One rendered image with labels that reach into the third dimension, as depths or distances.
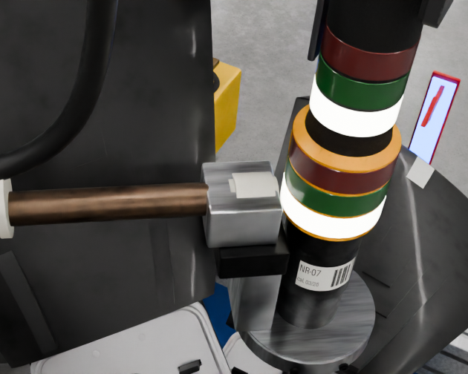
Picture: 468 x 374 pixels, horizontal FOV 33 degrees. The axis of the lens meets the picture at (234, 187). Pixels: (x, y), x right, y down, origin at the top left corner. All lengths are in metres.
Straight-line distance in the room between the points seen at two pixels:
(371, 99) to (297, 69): 2.41
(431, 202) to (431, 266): 0.07
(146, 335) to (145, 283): 0.03
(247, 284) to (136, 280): 0.06
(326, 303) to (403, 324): 0.16
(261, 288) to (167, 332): 0.06
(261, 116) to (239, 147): 0.16
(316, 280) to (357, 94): 0.11
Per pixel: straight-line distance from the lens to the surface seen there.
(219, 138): 0.88
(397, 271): 0.55
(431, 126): 0.74
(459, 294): 0.57
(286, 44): 2.79
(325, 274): 0.35
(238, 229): 0.32
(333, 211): 0.31
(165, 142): 0.37
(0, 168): 0.30
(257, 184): 0.32
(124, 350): 0.39
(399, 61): 0.28
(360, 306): 0.40
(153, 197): 0.32
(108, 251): 0.37
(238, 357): 0.48
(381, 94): 0.28
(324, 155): 0.30
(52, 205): 0.32
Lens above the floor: 1.59
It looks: 45 degrees down
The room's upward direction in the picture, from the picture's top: 6 degrees clockwise
